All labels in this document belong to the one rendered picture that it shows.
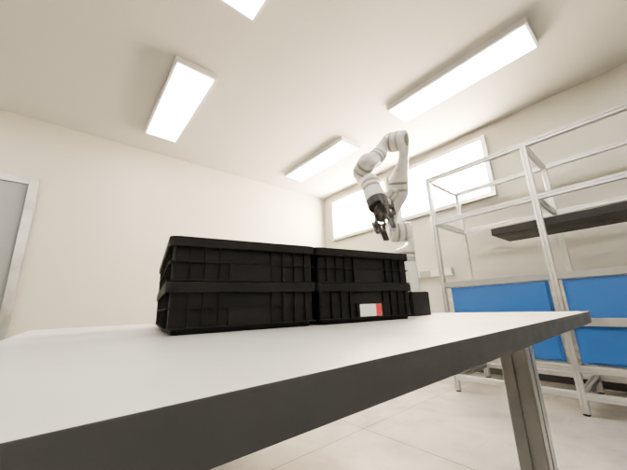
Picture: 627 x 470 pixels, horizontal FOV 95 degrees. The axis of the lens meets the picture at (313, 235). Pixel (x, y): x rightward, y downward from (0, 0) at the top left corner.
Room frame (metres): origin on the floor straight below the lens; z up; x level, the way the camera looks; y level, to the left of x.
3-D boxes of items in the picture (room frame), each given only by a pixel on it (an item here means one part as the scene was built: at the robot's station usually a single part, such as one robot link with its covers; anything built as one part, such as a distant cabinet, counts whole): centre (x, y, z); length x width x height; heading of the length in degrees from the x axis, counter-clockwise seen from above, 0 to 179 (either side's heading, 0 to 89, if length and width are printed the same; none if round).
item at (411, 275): (1.33, -0.42, 0.89); 0.09 x 0.09 x 0.17; 40
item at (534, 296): (2.43, -1.49, 0.60); 0.72 x 0.03 x 0.56; 40
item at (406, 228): (1.33, -0.43, 1.05); 0.09 x 0.09 x 0.17; 87
